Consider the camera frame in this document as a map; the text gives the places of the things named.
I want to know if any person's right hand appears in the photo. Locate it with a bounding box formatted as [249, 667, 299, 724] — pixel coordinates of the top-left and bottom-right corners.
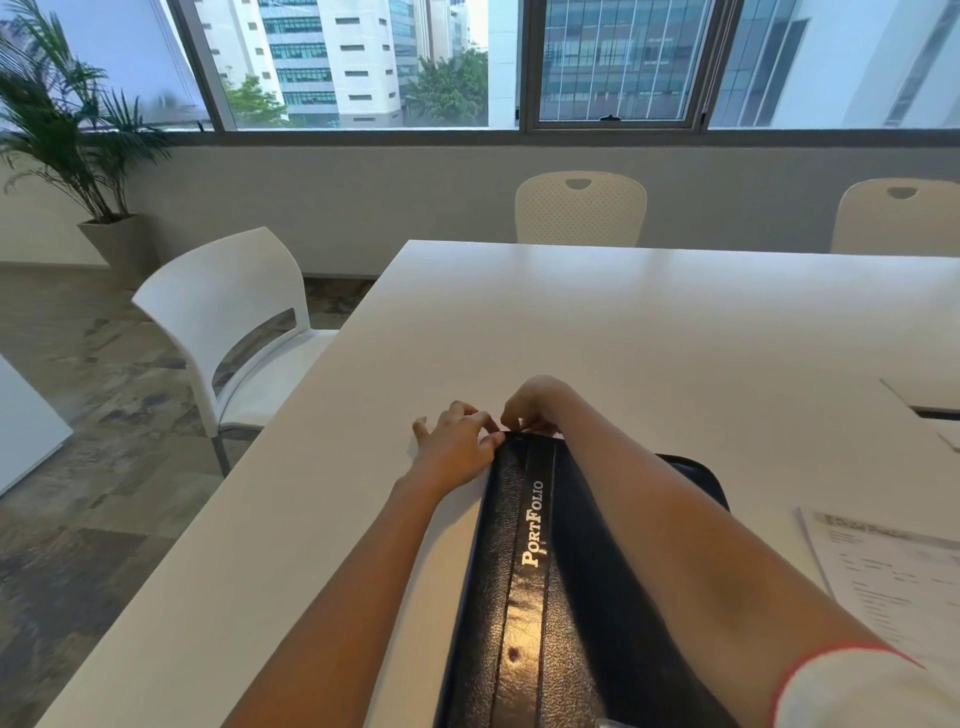
[500, 375, 581, 439]

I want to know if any person's left hand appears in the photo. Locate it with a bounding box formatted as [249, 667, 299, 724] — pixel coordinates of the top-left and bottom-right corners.
[404, 401, 506, 493]

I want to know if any black leather portfolio case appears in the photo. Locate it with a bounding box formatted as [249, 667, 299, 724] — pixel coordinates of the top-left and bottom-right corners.
[432, 430, 733, 728]

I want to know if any person's left forearm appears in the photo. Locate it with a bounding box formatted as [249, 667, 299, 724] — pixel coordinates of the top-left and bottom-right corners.
[231, 477, 492, 728]

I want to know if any person's right forearm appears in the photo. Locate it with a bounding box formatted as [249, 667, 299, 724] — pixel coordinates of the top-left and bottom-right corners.
[553, 401, 925, 728]

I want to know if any cream perforated chair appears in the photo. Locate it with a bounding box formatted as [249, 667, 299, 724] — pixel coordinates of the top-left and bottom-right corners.
[514, 171, 648, 248]
[830, 177, 960, 257]

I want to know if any white plastic chair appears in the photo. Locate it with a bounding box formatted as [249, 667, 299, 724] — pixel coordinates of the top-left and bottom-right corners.
[132, 226, 343, 480]

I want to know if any grey square planter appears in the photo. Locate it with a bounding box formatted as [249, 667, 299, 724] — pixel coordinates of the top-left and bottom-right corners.
[76, 213, 162, 289]

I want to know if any printed paper document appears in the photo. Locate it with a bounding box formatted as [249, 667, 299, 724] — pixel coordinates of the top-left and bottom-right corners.
[795, 507, 960, 678]

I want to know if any white side table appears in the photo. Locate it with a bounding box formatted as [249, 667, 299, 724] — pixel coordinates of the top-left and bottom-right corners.
[0, 354, 75, 498]

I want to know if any white sleeve with red trim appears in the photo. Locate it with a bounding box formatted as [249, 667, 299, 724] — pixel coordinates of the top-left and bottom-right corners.
[771, 643, 960, 728]

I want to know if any green potted palm plant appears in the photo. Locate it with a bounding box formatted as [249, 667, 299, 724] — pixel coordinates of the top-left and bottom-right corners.
[0, 0, 175, 226]

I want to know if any dark window frame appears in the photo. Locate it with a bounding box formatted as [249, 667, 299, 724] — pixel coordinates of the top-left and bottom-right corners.
[147, 0, 960, 138]

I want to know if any white table cable hatch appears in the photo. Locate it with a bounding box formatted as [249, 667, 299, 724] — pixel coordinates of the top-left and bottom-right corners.
[879, 377, 960, 453]

